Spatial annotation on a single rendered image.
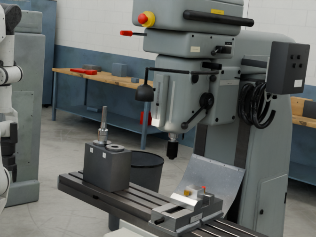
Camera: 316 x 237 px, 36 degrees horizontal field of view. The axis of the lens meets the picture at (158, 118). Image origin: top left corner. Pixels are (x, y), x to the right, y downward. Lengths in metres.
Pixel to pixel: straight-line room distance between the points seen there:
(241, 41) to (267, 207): 0.85
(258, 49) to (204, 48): 0.44
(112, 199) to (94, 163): 0.23
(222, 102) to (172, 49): 0.36
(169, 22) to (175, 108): 0.36
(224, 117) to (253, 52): 0.34
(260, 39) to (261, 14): 4.38
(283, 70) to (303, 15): 4.44
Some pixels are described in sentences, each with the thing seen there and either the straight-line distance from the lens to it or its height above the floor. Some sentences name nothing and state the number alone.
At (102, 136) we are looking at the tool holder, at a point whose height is 1.19.
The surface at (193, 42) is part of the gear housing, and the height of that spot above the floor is 1.69.
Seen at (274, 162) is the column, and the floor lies 1.13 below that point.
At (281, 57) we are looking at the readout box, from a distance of 2.04.
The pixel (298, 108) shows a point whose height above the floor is 0.96.
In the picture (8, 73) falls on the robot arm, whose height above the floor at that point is 1.46.
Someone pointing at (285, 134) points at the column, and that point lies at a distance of 2.57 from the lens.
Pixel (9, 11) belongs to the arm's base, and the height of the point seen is 1.74.
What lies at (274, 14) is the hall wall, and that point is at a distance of 6.63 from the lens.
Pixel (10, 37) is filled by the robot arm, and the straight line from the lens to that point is 2.35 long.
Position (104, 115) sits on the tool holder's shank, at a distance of 2.38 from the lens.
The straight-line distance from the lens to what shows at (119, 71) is 7.87.
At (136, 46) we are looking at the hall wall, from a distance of 8.06.
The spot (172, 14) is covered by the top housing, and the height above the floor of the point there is 1.79.
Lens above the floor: 1.74
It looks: 11 degrees down
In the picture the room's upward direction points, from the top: 6 degrees clockwise
